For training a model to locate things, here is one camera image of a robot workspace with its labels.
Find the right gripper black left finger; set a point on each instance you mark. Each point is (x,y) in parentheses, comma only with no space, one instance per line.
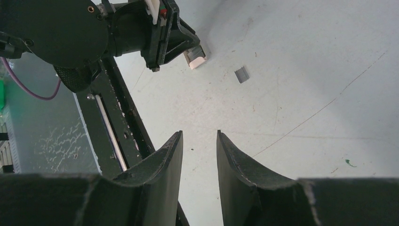
(144,195)

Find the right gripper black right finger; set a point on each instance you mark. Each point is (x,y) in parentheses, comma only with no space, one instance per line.
(253,195)

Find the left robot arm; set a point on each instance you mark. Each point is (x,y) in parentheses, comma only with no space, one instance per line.
(77,36)

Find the staple box tray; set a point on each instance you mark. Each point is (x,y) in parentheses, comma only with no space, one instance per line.
(195,57)

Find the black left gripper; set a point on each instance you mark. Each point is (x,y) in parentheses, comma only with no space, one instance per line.
(136,25)

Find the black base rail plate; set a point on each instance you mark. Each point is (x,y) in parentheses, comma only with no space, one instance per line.
(115,128)

